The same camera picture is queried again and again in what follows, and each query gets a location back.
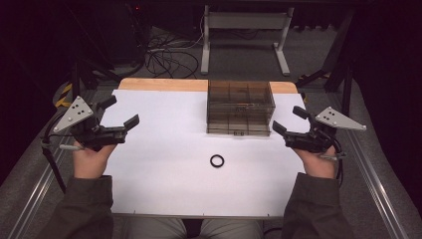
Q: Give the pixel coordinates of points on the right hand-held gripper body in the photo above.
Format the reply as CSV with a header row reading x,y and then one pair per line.
x,y
335,120

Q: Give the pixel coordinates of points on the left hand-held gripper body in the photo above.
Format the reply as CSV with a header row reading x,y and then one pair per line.
x,y
74,113

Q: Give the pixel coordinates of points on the person's right hand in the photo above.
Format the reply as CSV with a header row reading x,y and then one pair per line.
x,y
319,164

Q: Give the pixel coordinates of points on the person's left hand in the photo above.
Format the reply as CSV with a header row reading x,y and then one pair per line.
x,y
90,161

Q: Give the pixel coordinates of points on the yellow black striped tape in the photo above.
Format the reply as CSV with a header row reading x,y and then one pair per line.
x,y
63,98

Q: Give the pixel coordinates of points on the black tripod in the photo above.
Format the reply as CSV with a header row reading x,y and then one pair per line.
x,y
86,71

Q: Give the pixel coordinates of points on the white paper sheet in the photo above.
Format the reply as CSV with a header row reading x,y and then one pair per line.
x,y
166,146

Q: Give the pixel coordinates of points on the transparent brown drawer box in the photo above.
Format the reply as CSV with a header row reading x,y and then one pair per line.
x,y
240,108

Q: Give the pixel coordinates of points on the black metal stand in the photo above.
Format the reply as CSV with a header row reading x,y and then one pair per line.
x,y
338,66

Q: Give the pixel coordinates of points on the grey metal stand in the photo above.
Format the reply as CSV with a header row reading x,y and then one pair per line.
x,y
244,20

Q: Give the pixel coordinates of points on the person's left leg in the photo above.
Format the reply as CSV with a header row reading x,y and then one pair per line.
x,y
152,229

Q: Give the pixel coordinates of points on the person's leg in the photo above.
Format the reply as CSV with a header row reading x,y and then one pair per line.
x,y
152,229
232,229

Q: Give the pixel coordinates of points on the person's right leg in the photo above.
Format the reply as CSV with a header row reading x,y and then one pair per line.
x,y
232,229

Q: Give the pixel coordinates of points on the aluminium rail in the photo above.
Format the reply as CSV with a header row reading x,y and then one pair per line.
x,y
375,186
35,195

